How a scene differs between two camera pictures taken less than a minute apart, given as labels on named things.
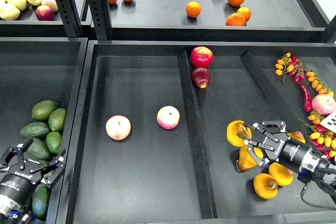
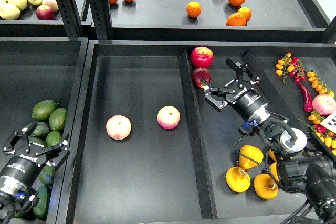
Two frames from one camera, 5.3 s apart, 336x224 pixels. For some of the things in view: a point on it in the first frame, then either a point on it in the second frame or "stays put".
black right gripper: x=276 y=145 → x=249 y=100
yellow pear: x=235 y=127 → x=237 y=179
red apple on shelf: x=44 y=13 stays put
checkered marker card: x=329 y=122 stays put
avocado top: x=42 y=110 stays put
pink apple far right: x=324 y=104 stays put
